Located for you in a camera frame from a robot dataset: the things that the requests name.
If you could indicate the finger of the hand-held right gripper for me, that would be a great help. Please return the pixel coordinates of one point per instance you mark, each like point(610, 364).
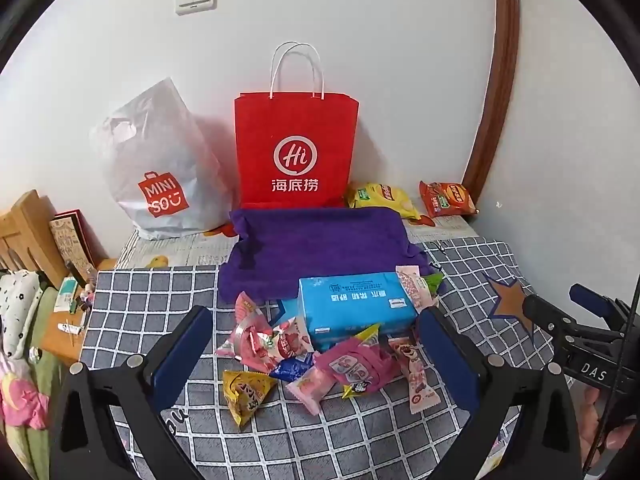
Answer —
point(592, 297)
point(547, 314)

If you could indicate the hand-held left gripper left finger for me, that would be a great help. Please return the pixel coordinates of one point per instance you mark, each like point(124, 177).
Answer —
point(180, 355)

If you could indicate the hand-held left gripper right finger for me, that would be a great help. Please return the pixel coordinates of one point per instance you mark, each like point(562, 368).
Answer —
point(450, 360)

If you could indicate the long pink bear packet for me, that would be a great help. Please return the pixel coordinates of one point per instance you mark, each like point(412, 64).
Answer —
point(412, 375)

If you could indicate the pink strawberry print packet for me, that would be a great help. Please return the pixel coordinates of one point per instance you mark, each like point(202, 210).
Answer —
point(255, 345)

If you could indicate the yellow triangular snack packet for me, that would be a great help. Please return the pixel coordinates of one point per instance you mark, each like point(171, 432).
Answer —
point(245, 395)

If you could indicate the green snack packet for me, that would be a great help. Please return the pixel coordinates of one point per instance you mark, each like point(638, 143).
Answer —
point(436, 282)

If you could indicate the pink triangular snack packet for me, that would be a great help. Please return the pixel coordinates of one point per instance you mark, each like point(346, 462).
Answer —
point(248, 310)

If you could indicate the pink white packet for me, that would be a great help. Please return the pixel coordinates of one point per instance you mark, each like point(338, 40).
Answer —
point(412, 285)

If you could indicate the large pink snack packet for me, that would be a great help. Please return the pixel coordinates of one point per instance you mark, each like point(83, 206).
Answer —
point(357, 365)

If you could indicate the small blue snack packet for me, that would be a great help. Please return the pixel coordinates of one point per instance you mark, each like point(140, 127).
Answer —
point(290, 369)

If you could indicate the red pink snack packet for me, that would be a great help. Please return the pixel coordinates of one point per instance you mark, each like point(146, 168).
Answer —
point(295, 340)

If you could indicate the pink candy packet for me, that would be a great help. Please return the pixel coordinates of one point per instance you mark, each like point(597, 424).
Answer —
point(310, 387)

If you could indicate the purple cloth tray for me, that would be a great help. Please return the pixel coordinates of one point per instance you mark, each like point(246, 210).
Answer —
point(320, 245)

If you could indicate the person's right hand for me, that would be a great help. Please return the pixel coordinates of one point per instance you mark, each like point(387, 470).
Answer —
point(592, 420)

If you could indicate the grey checked blanket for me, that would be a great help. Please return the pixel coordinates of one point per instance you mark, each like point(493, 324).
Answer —
point(150, 300)

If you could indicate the blue tissue pack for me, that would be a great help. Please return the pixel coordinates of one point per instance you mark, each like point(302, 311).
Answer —
point(355, 305)

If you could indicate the wooden bedside table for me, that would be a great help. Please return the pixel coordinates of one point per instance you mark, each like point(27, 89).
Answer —
point(60, 340)

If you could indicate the green white box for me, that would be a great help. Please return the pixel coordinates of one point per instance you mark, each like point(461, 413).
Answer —
point(67, 297)

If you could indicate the green blanket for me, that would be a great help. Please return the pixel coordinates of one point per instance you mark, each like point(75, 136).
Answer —
point(42, 410)

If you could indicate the orange chip bag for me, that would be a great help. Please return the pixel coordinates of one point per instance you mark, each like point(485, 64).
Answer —
point(447, 199)

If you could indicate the patterned book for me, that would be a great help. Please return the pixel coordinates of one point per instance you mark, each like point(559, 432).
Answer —
point(70, 240)

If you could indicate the white dotted cloth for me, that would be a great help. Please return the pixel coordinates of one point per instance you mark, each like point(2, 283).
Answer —
point(17, 305)

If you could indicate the yellow chip bag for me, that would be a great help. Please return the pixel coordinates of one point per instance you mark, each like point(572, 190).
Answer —
point(380, 200)

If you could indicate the white plastic bag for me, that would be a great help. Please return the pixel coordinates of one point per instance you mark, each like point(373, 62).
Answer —
point(160, 170)

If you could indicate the red paper bag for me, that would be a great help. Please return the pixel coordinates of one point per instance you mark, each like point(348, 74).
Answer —
point(295, 150)

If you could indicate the brown wooden door frame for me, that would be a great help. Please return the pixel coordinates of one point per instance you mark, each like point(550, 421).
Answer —
point(502, 60)

